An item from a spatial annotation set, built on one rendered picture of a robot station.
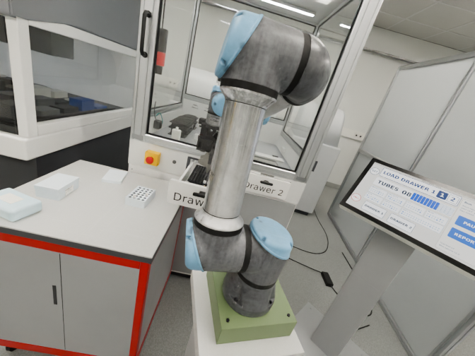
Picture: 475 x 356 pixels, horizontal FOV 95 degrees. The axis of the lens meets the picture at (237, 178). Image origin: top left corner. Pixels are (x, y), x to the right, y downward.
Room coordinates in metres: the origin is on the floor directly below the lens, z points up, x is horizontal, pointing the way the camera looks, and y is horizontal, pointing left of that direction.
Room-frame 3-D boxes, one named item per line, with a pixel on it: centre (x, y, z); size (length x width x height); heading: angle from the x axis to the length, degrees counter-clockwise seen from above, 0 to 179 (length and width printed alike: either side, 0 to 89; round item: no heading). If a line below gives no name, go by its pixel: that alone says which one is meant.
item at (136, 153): (1.63, 0.16, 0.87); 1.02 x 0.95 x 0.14; 95
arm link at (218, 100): (0.83, 0.11, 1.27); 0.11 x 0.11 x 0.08; 17
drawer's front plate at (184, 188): (0.83, 0.12, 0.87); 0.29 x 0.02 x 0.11; 95
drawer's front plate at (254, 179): (1.18, -0.16, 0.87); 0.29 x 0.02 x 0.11; 95
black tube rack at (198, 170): (1.03, 0.14, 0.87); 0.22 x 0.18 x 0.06; 5
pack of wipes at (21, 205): (0.59, 0.73, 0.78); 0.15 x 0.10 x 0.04; 81
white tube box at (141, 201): (0.86, 0.40, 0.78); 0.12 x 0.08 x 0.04; 4
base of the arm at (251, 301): (0.47, -0.12, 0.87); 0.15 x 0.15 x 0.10
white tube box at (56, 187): (0.75, 0.70, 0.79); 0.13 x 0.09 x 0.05; 8
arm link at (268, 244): (0.46, -0.11, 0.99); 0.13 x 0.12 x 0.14; 107
